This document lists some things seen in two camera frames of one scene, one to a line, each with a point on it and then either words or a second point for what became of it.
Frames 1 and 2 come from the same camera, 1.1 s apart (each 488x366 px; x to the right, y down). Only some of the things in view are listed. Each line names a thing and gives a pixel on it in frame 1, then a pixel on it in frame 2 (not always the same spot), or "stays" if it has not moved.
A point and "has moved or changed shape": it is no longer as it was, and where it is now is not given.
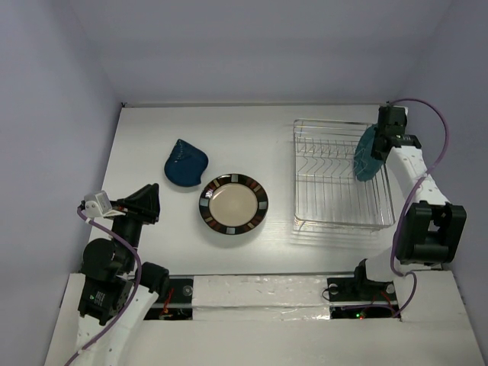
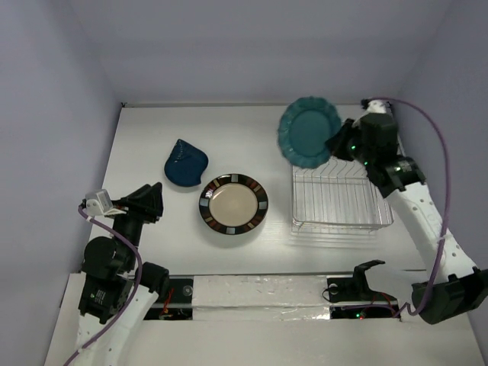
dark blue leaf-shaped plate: [185, 164] stays
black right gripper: [381, 142] to [344, 141]
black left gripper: [144, 203] stays
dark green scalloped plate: [367, 167] has moved or changed shape
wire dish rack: [328, 194] stays
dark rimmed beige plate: [233, 203] stays
